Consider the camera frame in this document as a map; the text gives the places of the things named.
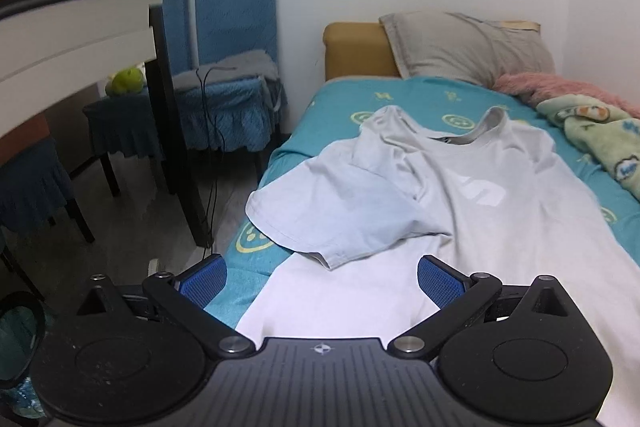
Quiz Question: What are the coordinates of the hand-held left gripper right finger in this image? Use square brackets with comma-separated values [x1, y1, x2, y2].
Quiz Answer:
[387, 255, 572, 359]

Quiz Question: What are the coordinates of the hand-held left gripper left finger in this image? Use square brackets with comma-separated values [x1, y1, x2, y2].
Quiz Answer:
[75, 254, 256, 359]

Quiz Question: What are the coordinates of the white t-shirt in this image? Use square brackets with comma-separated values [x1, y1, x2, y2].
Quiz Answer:
[235, 105, 640, 427]

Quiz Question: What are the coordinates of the round black-rimmed object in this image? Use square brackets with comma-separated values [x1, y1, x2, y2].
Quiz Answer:
[0, 291, 47, 390]

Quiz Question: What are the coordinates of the dark blue covered chair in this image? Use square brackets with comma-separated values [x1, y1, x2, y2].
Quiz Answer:
[0, 137, 96, 303]

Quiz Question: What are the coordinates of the bed with teal printed sheet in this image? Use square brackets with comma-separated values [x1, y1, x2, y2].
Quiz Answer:
[205, 76, 640, 330]

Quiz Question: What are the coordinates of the green plush toy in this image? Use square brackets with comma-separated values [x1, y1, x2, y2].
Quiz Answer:
[105, 66, 147, 96]

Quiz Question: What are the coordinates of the green printed blanket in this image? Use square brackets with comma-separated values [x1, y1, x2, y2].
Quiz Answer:
[536, 94, 640, 202]

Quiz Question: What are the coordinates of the grey cloth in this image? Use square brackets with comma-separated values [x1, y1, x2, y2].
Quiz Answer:
[172, 49, 281, 90]

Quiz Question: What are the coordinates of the pink fluffy blanket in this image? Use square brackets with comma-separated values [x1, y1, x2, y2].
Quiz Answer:
[492, 72, 640, 118]

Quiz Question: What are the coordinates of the grey pillow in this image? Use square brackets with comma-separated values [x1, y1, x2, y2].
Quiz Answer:
[379, 11, 557, 88]

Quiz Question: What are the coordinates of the yellow headboard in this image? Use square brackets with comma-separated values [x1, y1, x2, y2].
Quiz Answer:
[322, 22, 403, 82]

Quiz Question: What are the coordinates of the white table with black legs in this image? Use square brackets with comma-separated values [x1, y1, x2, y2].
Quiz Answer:
[0, 0, 213, 248]

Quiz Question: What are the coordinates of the black cable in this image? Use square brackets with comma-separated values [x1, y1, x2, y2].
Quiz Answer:
[195, 66, 228, 253]

